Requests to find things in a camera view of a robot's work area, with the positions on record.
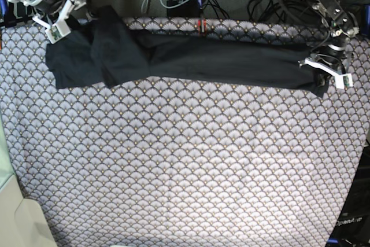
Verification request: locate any black OpenArm case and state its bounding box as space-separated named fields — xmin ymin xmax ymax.
xmin=326 ymin=146 xmax=369 ymax=246

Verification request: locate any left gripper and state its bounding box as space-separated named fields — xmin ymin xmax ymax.
xmin=298 ymin=38 xmax=354 ymax=89

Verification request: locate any fan patterned tablecloth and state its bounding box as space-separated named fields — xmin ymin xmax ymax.
xmin=1 ymin=25 xmax=369 ymax=246

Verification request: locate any orange table clamp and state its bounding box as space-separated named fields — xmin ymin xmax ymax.
xmin=198 ymin=19 xmax=206 ymax=36

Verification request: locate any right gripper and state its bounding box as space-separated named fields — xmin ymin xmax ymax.
xmin=24 ymin=0 xmax=87 ymax=44

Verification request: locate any dark grey T-shirt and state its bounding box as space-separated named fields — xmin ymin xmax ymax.
xmin=45 ymin=6 xmax=329 ymax=97

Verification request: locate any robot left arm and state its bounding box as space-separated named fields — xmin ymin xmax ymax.
xmin=278 ymin=0 xmax=360 ymax=89

